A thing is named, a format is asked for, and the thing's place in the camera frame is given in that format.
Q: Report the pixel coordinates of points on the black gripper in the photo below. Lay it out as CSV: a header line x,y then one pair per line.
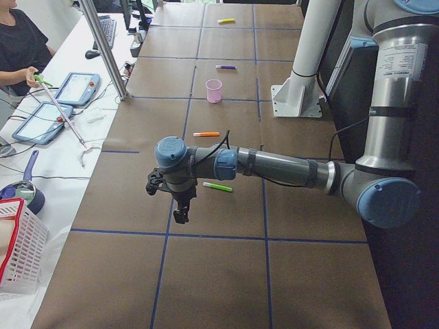
x,y
183,195

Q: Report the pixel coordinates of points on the green highlighter pen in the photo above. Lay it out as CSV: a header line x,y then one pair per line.
x,y
218,187

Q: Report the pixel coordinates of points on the orange highlighter pen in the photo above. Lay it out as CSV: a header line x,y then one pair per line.
x,y
205,134

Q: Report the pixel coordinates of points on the purple highlighter pen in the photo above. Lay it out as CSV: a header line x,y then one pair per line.
x,y
225,67

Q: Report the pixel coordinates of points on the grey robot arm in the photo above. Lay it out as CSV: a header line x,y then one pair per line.
x,y
379,184

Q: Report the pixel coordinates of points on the white plastic hook piece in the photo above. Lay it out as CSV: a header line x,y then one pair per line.
x,y
88,150

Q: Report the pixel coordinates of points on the blue saucepan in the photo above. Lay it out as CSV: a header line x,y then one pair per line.
x,y
25,189

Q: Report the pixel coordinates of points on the red white plastic basket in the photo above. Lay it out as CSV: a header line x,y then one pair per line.
x,y
23,238

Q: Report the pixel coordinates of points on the upper blue teach pendant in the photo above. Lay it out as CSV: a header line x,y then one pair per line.
x,y
78,88

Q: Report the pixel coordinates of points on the blue teach pendant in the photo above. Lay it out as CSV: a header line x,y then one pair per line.
x,y
78,88
41,126

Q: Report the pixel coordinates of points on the lower blue teach pendant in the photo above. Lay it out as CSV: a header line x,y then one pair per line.
x,y
41,126

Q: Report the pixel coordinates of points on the black computer mouse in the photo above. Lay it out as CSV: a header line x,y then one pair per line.
x,y
90,54

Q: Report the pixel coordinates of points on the long pink reacher stick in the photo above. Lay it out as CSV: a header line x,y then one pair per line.
x,y
41,81

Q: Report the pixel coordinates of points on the black keyboard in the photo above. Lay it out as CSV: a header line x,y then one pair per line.
x,y
109,27

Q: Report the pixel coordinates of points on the seated person black shirt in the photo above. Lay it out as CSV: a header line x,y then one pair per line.
x,y
24,50

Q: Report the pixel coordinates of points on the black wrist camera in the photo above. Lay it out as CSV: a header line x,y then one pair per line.
x,y
155,182

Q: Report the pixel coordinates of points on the white plastic bracket piece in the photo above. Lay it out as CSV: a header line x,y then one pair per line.
x,y
93,115

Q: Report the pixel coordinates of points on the aluminium frame post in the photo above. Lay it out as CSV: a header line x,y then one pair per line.
x,y
92,19

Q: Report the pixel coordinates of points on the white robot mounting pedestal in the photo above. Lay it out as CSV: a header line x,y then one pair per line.
x,y
299,94

